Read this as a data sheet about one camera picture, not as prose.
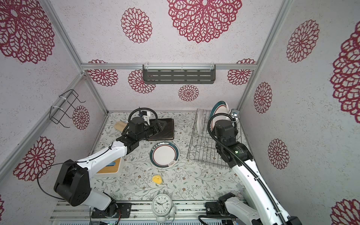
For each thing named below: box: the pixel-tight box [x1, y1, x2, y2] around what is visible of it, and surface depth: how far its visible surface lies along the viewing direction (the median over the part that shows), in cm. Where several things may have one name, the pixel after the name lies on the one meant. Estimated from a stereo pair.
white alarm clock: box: [151, 193, 177, 223], surface depth 72 cm
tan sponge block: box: [113, 120, 128, 132], surface depth 109 cm
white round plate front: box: [149, 141, 180, 169], surface depth 97 cm
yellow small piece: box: [152, 174, 163, 185], surface depth 84 cm
